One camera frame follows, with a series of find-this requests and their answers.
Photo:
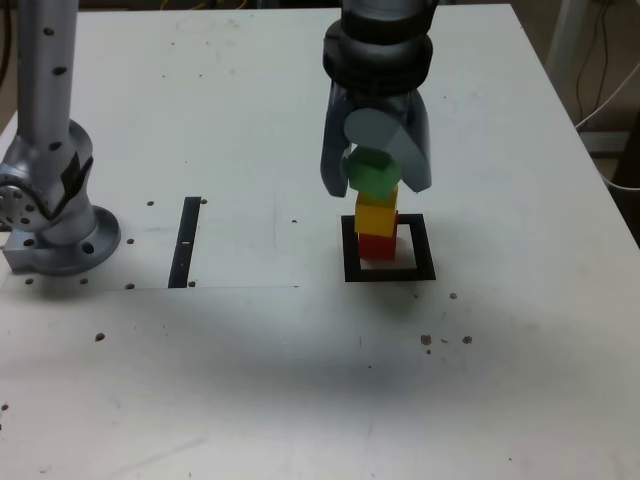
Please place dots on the green cube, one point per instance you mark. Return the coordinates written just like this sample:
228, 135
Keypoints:
372, 175

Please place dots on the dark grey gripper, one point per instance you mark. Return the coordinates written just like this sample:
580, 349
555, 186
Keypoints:
380, 101

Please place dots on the black tape strip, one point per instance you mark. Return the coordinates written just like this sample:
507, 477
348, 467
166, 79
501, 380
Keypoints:
184, 240

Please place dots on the black tape square outline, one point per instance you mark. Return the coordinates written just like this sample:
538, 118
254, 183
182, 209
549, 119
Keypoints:
387, 275

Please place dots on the red cube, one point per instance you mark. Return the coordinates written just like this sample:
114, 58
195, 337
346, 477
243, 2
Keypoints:
376, 247

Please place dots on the yellow cube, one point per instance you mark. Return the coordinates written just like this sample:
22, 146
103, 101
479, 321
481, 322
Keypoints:
375, 217

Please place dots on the white background post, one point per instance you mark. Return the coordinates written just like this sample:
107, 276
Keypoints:
557, 35

